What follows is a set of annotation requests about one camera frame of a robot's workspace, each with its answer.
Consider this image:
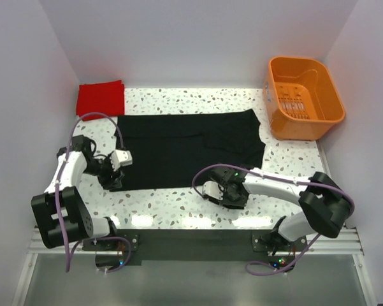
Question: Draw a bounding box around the black t-shirt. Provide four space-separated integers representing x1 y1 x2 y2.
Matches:
118 109 265 191

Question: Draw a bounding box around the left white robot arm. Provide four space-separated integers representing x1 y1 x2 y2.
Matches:
31 135 133 249

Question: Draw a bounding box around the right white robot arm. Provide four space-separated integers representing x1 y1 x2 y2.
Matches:
203 166 354 252

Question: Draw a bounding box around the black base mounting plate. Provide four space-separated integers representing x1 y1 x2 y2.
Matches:
82 229 307 268

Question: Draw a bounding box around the folded red t-shirt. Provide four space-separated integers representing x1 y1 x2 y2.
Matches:
75 80 125 117

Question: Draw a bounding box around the orange plastic basket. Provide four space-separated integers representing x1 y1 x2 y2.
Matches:
263 56 346 141

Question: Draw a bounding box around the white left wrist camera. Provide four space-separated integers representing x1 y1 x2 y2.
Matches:
110 150 133 170

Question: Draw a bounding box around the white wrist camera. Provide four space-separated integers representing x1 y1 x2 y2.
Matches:
110 150 133 170
202 181 222 201

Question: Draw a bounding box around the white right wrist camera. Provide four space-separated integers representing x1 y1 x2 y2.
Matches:
202 181 222 201

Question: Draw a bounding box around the aluminium right side rail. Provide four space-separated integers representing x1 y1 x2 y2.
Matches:
316 140 333 179

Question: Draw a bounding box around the aluminium rail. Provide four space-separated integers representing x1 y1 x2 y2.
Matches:
25 226 366 256
316 140 333 179

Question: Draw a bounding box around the aluminium front rail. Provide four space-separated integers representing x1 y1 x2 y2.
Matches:
25 226 366 256

